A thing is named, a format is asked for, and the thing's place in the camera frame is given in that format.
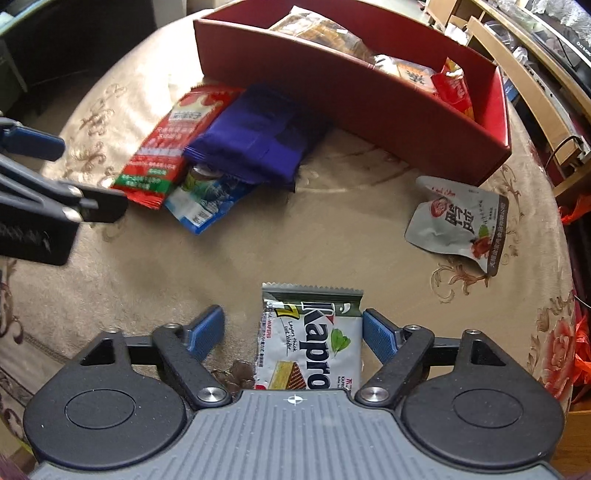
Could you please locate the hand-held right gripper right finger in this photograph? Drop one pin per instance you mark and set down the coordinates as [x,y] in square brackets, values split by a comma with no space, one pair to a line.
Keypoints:
[379,337]

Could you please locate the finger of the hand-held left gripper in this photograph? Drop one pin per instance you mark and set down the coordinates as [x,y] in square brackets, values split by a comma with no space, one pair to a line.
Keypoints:
[34,141]
[97,203]

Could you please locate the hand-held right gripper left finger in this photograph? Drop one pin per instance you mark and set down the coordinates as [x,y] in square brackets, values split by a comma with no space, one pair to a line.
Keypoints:
[207,333]

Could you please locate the white and green wafer packet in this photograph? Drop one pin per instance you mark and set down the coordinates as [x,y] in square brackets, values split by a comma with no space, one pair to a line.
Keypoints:
[314,341]

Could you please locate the red and green snack packet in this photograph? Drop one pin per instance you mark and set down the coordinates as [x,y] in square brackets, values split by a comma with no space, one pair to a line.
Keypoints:
[161,147]

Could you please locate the blue snack packet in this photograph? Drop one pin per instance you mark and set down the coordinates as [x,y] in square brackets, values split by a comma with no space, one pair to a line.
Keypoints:
[203,207]

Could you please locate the grey pouch with red print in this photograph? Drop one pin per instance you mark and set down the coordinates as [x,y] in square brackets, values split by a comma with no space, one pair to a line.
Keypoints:
[457,226]

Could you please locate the purple foil packet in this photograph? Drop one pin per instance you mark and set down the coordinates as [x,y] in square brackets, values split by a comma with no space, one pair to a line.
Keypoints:
[258,134]

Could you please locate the red cardboard box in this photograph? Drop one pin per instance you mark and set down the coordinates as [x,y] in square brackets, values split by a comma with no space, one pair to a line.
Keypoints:
[323,92]

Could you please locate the red and yellow snack packet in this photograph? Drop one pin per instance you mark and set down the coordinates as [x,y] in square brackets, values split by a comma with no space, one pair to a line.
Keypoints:
[455,92]

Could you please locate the clear bag of yellow snacks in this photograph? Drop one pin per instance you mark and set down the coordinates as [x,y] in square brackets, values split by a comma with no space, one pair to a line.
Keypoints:
[323,32]

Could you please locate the dark long cabinet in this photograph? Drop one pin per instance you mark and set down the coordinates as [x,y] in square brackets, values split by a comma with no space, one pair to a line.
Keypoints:
[46,50]

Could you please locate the orange-red plastic bag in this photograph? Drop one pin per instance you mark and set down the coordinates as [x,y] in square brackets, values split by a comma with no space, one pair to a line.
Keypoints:
[575,210]

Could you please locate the wooden television stand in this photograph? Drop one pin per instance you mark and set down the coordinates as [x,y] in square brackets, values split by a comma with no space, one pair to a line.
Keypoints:
[508,55]

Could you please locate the black television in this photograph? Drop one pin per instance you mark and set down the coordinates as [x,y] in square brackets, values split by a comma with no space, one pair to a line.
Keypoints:
[565,27]

